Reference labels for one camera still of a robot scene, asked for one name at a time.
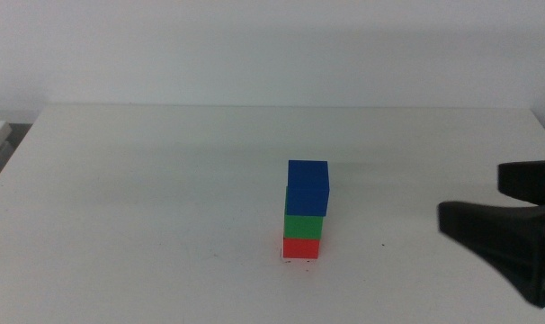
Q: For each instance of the green cube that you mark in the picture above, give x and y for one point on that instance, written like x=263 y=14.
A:
x=303 y=227

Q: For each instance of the blue cube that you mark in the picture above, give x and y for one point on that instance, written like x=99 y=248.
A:
x=307 y=189

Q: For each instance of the red cube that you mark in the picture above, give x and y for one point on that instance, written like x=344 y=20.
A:
x=300 y=248

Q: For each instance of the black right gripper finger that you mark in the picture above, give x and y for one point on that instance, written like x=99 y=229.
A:
x=533 y=182
x=511 y=238

